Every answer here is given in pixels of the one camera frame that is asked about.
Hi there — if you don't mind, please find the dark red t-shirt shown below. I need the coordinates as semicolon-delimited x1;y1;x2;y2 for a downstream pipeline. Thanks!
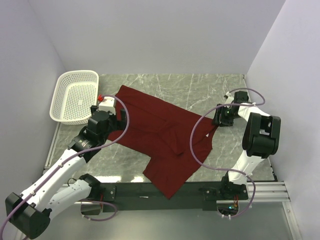
116;85;218;199

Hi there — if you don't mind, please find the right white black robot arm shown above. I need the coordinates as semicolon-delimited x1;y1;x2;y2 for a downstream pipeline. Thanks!
212;88;281;200

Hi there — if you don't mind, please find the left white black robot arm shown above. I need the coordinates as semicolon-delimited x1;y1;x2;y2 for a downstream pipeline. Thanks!
4;106;130;240

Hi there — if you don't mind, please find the white perforated plastic basket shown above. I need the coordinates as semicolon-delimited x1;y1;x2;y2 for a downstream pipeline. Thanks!
49;70;99;125

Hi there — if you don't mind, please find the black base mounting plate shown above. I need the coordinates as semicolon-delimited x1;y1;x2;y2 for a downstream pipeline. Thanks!
85;181;249;211

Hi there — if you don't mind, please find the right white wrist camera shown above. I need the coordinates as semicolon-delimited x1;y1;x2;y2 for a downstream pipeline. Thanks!
224;91;234;104

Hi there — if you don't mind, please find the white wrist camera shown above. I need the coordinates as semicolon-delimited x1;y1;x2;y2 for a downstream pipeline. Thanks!
224;91;234;104
97;95;117;115

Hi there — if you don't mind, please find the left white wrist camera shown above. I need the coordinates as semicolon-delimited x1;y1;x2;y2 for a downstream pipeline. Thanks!
97;95;117;115

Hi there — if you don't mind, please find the aluminium extrusion rail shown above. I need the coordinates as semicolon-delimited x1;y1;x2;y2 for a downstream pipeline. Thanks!
253;181;291;203

